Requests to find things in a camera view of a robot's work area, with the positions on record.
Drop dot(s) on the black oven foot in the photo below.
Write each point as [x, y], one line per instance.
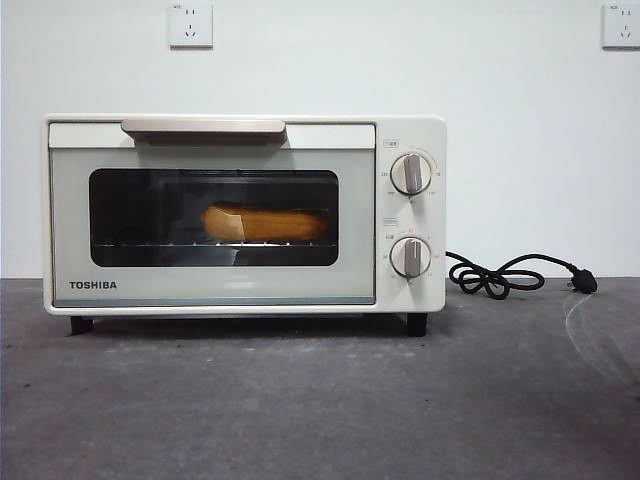
[417, 325]
[81, 325]

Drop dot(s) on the large cream oven knob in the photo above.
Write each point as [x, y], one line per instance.
[411, 174]

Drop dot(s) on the yellow corn cob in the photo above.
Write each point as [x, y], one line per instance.
[280, 224]

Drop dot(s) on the white wall socket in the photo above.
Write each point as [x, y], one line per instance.
[190, 27]
[622, 27]

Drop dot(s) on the small cream oven knob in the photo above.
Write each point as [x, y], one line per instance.
[411, 257]

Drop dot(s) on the cream Toshiba toaster oven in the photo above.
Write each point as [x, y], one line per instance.
[436, 135]

